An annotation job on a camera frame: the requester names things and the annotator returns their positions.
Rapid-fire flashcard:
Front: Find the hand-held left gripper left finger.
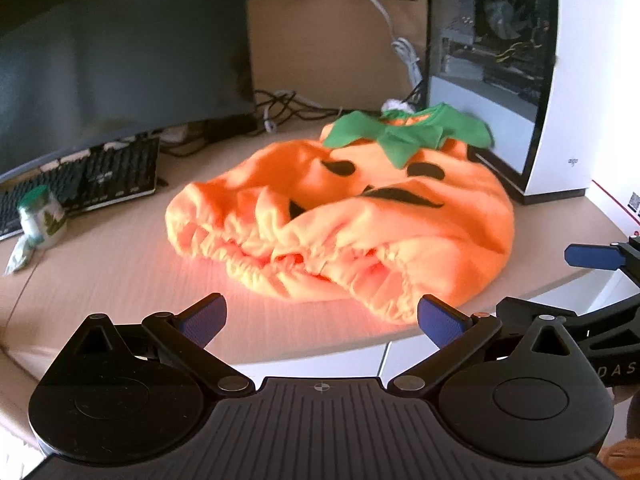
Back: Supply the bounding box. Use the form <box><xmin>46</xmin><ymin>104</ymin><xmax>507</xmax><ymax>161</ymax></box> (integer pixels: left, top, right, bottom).
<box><xmin>41</xmin><ymin>293</ymin><xmax>254</xmax><ymax>397</ymax></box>

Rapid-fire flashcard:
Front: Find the orange pumpkin costume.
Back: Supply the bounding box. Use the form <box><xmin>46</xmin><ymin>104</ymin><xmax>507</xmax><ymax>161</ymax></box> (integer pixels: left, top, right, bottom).
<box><xmin>165</xmin><ymin>102</ymin><xmax>516</xmax><ymax>325</ymax></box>

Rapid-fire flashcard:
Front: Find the white power cable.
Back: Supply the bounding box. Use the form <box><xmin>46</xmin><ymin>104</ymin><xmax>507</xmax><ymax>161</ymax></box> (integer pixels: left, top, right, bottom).
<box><xmin>347</xmin><ymin>0</ymin><xmax>427</xmax><ymax>107</ymax></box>

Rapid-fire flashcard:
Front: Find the white computer case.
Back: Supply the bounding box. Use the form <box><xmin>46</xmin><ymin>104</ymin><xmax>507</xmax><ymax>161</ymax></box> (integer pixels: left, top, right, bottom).
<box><xmin>425</xmin><ymin>0</ymin><xmax>607</xmax><ymax>207</ymax></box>

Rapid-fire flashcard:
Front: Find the crumpled plastic wrapper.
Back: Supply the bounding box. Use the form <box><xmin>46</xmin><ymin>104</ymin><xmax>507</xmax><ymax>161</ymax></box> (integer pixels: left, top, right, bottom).
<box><xmin>2</xmin><ymin>234</ymin><xmax>37</xmax><ymax>277</ymax></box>

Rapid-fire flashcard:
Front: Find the black computer monitor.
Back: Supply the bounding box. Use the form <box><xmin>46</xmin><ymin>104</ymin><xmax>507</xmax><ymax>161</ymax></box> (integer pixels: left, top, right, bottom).
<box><xmin>0</xmin><ymin>0</ymin><xmax>258</xmax><ymax>186</ymax></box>

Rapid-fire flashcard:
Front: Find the green lid jar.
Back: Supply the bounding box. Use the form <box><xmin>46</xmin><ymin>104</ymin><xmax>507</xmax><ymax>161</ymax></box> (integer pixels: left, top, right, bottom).
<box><xmin>17</xmin><ymin>185</ymin><xmax>68</xmax><ymax>250</ymax></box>

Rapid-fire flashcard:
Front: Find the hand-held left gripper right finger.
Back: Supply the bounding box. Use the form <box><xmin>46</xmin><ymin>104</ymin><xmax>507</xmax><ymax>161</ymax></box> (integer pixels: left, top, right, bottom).
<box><xmin>387</xmin><ymin>294</ymin><xmax>602</xmax><ymax>394</ymax></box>

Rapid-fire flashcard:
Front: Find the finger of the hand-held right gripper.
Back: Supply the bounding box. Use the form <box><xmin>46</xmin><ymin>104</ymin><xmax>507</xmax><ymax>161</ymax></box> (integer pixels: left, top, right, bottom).
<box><xmin>564</xmin><ymin>235</ymin><xmax>640</xmax><ymax>291</ymax></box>
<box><xmin>494</xmin><ymin>290</ymin><xmax>640</xmax><ymax>361</ymax></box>

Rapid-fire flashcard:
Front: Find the white cardboard box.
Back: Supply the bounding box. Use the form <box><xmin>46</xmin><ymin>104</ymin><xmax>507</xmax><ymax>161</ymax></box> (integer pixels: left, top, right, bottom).
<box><xmin>590</xmin><ymin>179</ymin><xmax>640</xmax><ymax>227</ymax></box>

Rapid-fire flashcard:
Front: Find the black keyboard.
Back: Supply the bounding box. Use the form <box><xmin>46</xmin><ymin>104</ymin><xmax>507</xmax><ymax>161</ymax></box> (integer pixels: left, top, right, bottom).
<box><xmin>0</xmin><ymin>136</ymin><xmax>162</xmax><ymax>242</ymax></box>

